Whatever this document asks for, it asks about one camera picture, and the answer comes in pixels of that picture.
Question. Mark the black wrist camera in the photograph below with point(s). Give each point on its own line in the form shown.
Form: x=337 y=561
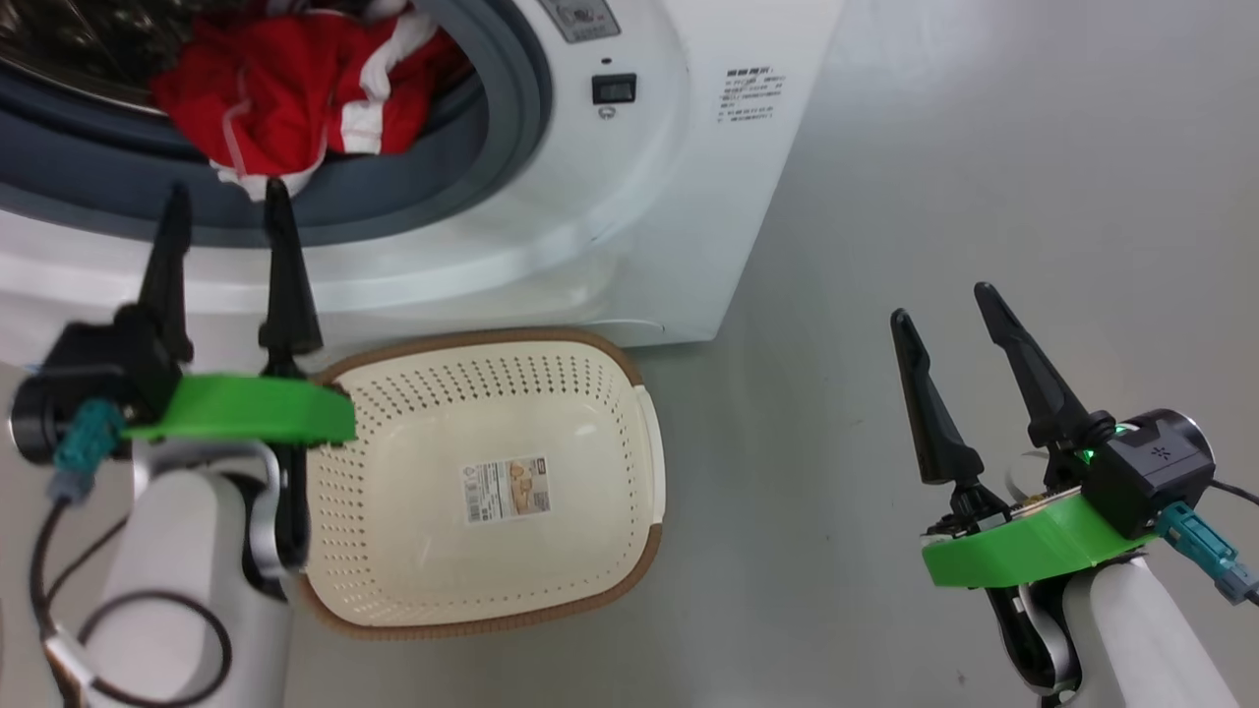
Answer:
x=1151 y=472
x=89 y=374

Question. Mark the grey warning label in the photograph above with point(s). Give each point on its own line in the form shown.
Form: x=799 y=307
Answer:
x=580 y=18

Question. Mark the white front-load washing machine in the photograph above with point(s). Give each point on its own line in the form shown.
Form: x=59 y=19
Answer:
x=689 y=197

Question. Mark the paper product label sticker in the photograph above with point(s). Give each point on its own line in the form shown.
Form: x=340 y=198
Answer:
x=505 y=489

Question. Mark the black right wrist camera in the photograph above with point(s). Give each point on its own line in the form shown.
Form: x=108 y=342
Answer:
x=1151 y=472

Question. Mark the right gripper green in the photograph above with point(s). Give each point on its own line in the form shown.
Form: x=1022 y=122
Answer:
x=1023 y=546

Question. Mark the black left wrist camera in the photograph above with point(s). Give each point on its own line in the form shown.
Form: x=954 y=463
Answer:
x=89 y=374

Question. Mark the cream perforated laundry basket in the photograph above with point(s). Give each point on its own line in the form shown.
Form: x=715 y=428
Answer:
x=443 y=570

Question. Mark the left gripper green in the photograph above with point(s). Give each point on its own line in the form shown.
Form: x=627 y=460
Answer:
x=256 y=408

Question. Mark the teal camera connector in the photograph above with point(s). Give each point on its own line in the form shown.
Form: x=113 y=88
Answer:
x=87 y=442
x=1200 y=546

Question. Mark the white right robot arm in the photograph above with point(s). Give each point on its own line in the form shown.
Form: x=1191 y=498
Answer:
x=1131 y=639

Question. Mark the teal left camera connector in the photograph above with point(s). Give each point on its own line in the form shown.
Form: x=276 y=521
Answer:
x=87 y=442

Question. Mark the red and white garment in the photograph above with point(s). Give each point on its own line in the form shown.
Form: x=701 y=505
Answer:
x=285 y=98

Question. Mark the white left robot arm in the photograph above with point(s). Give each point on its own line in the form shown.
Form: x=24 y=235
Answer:
x=177 y=570

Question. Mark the teal right camera connector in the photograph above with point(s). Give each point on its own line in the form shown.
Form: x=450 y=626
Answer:
x=1200 y=546

